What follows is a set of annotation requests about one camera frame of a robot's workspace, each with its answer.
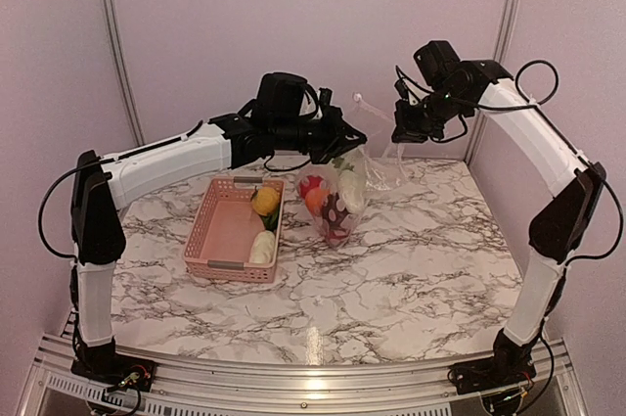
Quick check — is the aluminium front rail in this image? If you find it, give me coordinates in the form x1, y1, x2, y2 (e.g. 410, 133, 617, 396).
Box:
19, 332, 588, 416

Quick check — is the right aluminium frame post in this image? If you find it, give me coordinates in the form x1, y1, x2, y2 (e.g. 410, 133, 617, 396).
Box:
464, 0, 520, 166

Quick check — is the red toy apple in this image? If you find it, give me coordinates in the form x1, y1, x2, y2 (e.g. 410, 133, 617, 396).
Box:
298, 175, 324, 199
326, 231, 349, 248

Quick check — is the left aluminium frame post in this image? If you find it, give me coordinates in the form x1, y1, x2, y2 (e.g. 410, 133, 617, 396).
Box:
102, 0, 145, 146

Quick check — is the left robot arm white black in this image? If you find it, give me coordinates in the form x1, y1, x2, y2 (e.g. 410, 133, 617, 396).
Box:
70, 72, 367, 382

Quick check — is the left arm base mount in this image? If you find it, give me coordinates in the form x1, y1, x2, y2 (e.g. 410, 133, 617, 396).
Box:
71, 335, 157, 392

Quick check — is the white toy vegetable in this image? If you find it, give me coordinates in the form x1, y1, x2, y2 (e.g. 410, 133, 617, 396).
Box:
248, 230, 276, 264
338, 169, 367, 215

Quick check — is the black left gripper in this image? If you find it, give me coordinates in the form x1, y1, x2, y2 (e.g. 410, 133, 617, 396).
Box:
273, 104, 367, 163

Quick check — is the yellow toy lemon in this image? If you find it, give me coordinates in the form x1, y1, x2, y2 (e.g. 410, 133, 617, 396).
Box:
250, 186, 281, 216

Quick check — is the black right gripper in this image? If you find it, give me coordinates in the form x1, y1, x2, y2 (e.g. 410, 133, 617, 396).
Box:
392, 83, 471, 142

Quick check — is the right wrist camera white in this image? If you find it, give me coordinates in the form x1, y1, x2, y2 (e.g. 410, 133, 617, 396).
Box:
394, 66, 430, 106

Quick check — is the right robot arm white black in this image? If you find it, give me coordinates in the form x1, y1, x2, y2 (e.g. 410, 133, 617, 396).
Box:
391, 40, 605, 385

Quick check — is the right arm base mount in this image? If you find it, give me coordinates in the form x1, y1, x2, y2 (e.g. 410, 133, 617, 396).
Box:
447, 329, 539, 394

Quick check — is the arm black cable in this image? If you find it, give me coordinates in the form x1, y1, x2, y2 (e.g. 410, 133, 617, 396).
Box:
429, 59, 626, 260
37, 119, 314, 260

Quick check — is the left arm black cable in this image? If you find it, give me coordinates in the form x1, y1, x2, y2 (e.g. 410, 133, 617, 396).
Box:
37, 119, 314, 260

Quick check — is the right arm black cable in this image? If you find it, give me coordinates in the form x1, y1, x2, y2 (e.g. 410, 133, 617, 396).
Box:
429, 59, 626, 260

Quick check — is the aluminium frame post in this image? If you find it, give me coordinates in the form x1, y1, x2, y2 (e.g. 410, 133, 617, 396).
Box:
102, 0, 145, 146
464, 0, 520, 166

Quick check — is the clear pink zip top bag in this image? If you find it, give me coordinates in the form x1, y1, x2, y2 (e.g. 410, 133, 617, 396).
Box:
294, 93, 408, 249

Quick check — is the pink perforated plastic basket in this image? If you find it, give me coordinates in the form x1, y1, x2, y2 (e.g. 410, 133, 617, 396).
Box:
183, 176, 285, 283

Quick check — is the dark maroon toy fruit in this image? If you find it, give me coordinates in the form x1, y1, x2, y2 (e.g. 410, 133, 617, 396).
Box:
321, 193, 350, 232

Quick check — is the orange toy orange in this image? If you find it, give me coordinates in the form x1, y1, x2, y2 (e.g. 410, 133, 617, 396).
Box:
304, 187, 331, 215

